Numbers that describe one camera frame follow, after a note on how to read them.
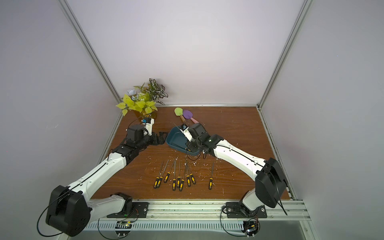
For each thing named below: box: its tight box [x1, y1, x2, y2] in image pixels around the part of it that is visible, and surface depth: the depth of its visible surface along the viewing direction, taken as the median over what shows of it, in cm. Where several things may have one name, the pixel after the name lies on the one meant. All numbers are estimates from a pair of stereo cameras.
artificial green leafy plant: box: [115, 78, 169, 117], surface depth 96 cm
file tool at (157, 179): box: [153, 160, 165, 189], surface depth 83 cm
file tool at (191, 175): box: [187, 162, 196, 185], surface depth 84 cm
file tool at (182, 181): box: [179, 163, 187, 192], surface depth 82 cm
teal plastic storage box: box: [165, 125, 200, 156], surface depth 100 cm
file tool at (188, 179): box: [186, 158, 191, 187], surface depth 83 cm
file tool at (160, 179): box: [156, 159, 170, 189], surface depth 84 cm
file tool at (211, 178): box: [209, 162, 214, 190], surface depth 83 cm
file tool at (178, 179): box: [177, 160, 181, 188], surface depth 83 cm
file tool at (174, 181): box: [172, 160, 177, 191], surface depth 83 cm
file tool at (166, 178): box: [163, 158, 177, 183], surface depth 85 cm
